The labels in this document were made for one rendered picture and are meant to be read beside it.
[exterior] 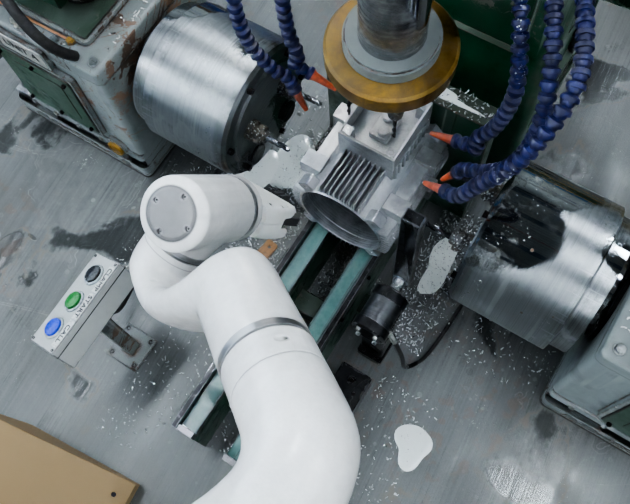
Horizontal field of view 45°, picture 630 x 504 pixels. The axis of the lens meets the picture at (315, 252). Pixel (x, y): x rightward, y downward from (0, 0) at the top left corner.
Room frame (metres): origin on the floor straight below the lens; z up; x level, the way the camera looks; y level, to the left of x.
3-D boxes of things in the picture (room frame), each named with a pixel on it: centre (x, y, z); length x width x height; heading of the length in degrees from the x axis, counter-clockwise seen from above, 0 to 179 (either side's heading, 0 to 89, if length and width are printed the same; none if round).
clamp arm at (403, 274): (0.37, -0.13, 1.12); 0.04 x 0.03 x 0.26; 140
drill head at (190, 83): (0.79, 0.16, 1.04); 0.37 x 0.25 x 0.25; 50
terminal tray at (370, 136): (0.59, -0.14, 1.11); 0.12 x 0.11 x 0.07; 139
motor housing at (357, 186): (0.56, -0.11, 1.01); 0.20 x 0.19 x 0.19; 139
